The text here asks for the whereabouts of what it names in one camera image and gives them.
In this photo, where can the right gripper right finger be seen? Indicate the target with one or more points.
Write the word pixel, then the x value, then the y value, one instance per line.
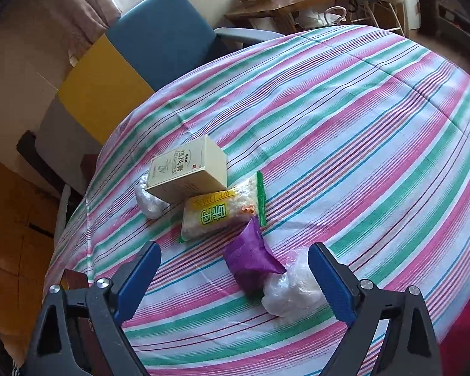
pixel 337 282

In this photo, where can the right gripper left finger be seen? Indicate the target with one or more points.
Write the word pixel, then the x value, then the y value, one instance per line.
pixel 131 281

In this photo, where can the clear plastic bag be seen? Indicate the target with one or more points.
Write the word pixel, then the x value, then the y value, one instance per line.
pixel 295 293

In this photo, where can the purple foil sachet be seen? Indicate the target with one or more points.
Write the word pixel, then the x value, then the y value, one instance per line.
pixel 250 260

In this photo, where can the green yellow snack packet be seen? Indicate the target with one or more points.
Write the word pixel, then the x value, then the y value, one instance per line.
pixel 205 214

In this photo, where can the cream white carton box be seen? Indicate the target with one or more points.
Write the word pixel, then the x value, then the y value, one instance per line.
pixel 194 168

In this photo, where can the wooden wardrobe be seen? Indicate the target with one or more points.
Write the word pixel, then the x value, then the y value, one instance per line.
pixel 27 221

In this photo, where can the grey yellow blue armchair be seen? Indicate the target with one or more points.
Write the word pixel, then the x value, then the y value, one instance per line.
pixel 153 44

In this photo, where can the white plastic bag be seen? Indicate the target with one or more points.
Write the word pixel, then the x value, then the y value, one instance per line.
pixel 310 19

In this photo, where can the patterned window curtain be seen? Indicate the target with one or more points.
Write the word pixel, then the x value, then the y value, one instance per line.
pixel 83 21

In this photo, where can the wooden side table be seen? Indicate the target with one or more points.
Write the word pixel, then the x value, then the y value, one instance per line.
pixel 278 10

